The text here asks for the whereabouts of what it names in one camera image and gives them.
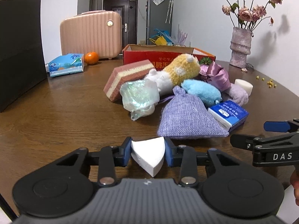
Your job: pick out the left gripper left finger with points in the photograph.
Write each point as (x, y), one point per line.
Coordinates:
(120, 154)

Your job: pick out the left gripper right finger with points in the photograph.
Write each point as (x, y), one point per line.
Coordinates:
(174, 154)

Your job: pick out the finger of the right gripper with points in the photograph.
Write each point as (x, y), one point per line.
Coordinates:
(290, 126)
(248, 142)

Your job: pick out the white wedge makeup sponge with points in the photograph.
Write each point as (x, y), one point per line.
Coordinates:
(149, 154)

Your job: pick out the blue white small box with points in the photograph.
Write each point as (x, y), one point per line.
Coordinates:
(229, 115)

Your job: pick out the purple linen sachet bag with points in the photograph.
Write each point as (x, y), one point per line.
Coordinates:
(185, 117)

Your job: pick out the lavender fluffy towel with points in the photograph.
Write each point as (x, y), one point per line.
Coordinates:
(237, 94)

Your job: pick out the light blue plush toy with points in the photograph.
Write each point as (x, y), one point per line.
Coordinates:
(208, 93)

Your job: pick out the iridescent plastic item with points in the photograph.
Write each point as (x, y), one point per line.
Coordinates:
(140, 97)

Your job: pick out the purple satin pouch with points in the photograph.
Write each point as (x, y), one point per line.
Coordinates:
(215, 75)

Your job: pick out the pink layered sponge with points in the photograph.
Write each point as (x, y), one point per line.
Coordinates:
(123, 74)

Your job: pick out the yellow white alpaca plush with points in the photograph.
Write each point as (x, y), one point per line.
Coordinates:
(184, 66)

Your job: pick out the person's right hand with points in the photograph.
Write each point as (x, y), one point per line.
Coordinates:
(294, 180)

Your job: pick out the pink textured vase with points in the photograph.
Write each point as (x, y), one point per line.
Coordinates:
(240, 47)

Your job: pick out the red cardboard box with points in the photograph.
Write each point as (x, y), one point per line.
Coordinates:
(161, 56)

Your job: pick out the orange fruit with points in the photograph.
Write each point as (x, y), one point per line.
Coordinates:
(91, 58)

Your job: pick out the blue tissue pack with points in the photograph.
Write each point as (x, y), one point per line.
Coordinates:
(66, 64)

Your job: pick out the pink ribbed suitcase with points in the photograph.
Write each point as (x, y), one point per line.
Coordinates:
(93, 31)

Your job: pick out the black paper bag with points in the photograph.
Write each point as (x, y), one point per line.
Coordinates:
(22, 59)

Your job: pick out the grey refrigerator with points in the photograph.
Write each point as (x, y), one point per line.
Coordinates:
(159, 18)

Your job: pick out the dark brown entrance door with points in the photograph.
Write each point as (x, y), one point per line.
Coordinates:
(127, 9)

